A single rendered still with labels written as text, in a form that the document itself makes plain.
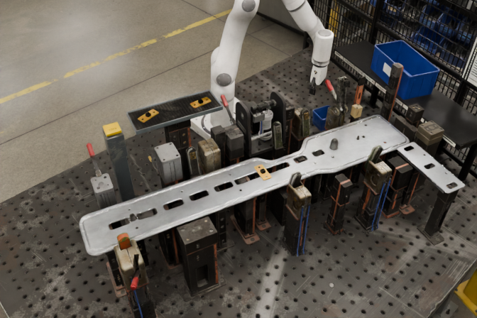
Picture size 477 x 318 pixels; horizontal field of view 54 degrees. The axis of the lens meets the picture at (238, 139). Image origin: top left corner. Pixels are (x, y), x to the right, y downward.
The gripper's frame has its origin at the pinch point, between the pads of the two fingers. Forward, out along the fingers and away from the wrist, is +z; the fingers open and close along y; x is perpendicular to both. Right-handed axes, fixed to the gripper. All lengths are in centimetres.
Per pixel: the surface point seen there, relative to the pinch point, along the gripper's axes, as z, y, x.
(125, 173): 1, -94, 43
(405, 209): 23, -31, -61
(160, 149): -17, -88, 27
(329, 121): -3.1, -23.5, -17.2
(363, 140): -5.5, -29.9, -35.1
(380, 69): -10.0, 17.7, -25.3
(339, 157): -6, -45, -31
